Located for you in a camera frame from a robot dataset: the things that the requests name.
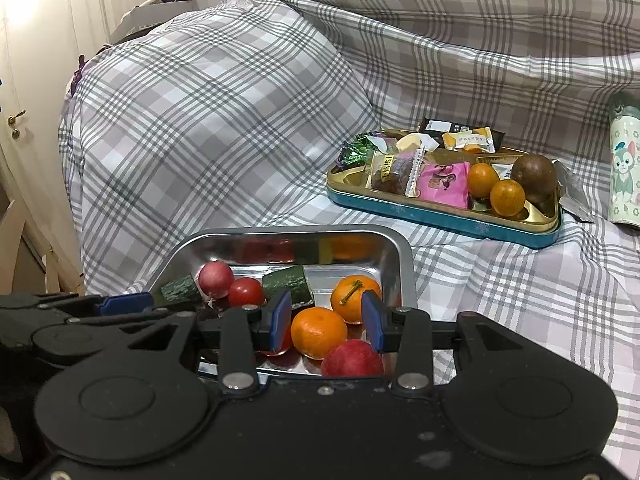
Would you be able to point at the orange mandarin with stem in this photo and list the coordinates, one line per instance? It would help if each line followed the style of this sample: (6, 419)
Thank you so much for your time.
(352, 305)

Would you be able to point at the pink red radish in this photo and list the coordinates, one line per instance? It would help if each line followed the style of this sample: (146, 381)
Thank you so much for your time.
(215, 277)
(352, 360)

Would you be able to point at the pink snack packet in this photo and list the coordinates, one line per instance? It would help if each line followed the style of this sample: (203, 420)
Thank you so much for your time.
(445, 184)

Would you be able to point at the green foil candy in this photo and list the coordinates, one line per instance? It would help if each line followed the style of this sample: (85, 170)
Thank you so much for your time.
(357, 152)

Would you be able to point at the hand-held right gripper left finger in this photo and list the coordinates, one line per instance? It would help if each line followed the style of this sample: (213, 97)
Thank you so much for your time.
(280, 320)

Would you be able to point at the blue tin tray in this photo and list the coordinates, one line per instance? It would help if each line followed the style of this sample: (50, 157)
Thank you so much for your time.
(425, 217)

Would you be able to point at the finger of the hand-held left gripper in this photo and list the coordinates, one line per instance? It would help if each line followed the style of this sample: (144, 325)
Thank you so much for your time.
(125, 304)
(160, 314)

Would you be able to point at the wooden furniture frame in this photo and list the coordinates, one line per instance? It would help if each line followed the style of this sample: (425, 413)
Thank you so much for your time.
(60, 270)

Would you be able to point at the yellow pastry packet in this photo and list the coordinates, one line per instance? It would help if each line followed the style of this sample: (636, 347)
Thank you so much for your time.
(472, 140)

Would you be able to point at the stainless steel tray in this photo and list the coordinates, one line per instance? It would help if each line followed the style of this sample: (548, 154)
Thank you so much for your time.
(395, 270)

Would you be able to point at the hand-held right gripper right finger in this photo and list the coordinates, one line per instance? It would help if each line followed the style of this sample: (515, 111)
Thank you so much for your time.
(371, 322)

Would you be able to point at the cardboard box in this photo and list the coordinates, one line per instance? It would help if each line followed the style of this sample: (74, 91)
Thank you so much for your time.
(145, 22)

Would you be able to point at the cream door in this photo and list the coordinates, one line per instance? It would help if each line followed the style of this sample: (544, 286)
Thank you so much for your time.
(35, 85)

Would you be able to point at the cucumber piece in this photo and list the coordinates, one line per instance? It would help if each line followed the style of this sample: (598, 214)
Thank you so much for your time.
(287, 282)
(177, 287)

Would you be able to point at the round brown fruit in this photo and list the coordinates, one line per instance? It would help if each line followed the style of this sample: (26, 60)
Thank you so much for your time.
(534, 177)

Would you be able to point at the small orange kumquat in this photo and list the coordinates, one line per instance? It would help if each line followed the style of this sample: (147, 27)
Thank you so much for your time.
(482, 180)
(507, 199)

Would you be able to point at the cream candy wrapper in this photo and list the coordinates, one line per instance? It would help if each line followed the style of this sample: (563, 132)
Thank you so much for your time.
(409, 142)

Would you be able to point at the white snack packet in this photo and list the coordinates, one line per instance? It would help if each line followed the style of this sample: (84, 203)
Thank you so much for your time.
(502, 169)

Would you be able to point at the black snack packet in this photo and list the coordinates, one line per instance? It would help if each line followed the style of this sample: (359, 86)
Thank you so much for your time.
(442, 126)

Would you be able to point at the cartoon print thermos bottle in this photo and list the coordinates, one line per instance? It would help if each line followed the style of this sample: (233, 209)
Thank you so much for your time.
(625, 170)

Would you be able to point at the red tomato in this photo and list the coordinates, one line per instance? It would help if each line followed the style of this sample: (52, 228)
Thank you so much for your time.
(246, 291)
(274, 353)

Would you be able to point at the silver foil packet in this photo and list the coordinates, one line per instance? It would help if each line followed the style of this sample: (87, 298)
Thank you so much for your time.
(574, 200)

